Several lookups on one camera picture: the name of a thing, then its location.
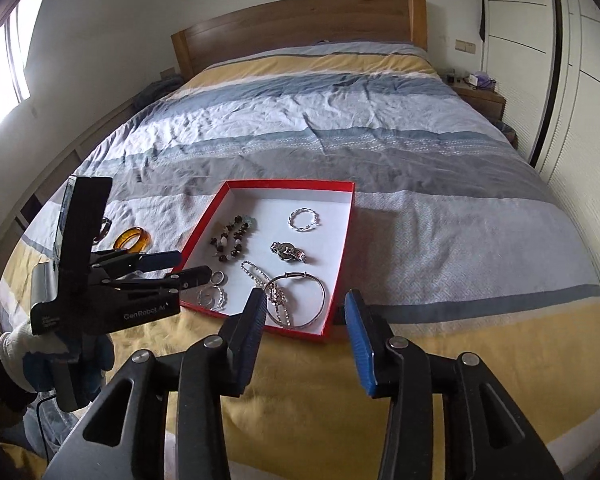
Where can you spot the dark cloth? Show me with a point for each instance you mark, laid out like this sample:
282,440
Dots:
155,92

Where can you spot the purple items on nightstand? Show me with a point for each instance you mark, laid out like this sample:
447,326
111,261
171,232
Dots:
481,80

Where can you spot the person's left hand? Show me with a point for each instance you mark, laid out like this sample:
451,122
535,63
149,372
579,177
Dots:
25,355

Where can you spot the dark brown bangle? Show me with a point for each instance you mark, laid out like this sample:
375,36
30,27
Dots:
104,225

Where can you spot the striped duvet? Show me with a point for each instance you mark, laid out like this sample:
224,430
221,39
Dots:
405,210

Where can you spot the person's left forearm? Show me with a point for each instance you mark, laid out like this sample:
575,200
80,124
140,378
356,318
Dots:
0,380

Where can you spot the wooden headboard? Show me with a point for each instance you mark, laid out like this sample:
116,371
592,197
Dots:
290,25

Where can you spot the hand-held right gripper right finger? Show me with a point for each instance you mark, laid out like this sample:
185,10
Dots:
360,347

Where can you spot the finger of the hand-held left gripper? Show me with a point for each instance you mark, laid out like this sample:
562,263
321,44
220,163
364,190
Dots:
162,260
192,276

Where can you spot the wall switch plate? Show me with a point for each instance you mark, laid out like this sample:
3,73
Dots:
465,46

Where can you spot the red shallow box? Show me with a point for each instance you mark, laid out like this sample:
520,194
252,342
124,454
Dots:
260,200

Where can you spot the window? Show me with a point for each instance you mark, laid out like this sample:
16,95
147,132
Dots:
5,60

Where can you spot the amber bangle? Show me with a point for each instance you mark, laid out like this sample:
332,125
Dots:
140,235

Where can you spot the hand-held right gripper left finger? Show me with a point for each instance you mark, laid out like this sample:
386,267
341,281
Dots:
252,340

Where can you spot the small twisted hoop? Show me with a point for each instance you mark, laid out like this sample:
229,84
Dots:
225,297

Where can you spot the wall outlet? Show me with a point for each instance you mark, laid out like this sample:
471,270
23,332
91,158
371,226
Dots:
167,72

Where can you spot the white wardrobe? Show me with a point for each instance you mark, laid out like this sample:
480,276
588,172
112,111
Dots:
570,110

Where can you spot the wooden nightstand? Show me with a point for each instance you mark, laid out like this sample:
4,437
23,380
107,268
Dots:
480,100

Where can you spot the thin silver bangle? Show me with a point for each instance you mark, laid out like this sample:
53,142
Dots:
324,292

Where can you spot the small waste basket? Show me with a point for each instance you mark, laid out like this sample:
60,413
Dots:
507,134

